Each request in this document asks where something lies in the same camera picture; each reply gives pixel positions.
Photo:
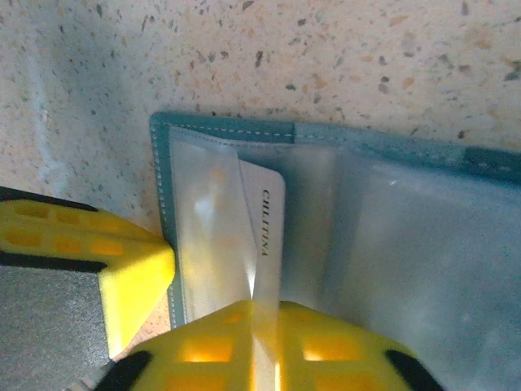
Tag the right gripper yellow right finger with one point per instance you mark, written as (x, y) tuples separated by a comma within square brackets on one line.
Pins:
[(325, 358)]

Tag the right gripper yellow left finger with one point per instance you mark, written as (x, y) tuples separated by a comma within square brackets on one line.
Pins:
[(203, 354)]

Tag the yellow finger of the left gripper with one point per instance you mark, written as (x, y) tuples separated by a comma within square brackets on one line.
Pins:
[(134, 264)]

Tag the teal card holder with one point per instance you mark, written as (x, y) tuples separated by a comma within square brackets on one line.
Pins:
[(407, 244)]

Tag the white credit card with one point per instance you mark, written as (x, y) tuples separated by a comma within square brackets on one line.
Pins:
[(268, 220)]

